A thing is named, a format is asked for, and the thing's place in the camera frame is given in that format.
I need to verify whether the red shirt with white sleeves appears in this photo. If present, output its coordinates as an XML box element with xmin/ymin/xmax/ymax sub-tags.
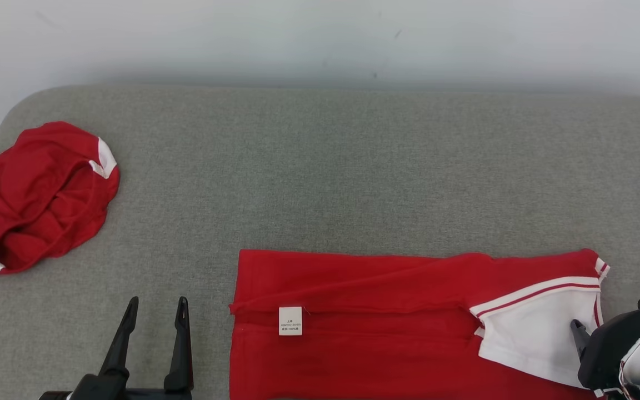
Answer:
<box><xmin>228</xmin><ymin>248</ymin><xmax>611</xmax><ymax>400</ymax></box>

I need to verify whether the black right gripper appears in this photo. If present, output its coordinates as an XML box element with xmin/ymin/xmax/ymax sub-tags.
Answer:
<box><xmin>570</xmin><ymin>307</ymin><xmax>640</xmax><ymax>392</ymax></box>

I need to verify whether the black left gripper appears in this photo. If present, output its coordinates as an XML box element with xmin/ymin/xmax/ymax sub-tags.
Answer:
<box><xmin>39</xmin><ymin>296</ymin><xmax>194</xmax><ymax>400</ymax></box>

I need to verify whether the red garment with white stripe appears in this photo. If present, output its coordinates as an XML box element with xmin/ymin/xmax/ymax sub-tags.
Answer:
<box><xmin>0</xmin><ymin>121</ymin><xmax>121</xmax><ymax>277</ymax></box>

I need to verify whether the grey fabric sofa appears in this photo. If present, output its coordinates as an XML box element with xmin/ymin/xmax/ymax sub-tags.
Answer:
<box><xmin>0</xmin><ymin>83</ymin><xmax>640</xmax><ymax>400</ymax></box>

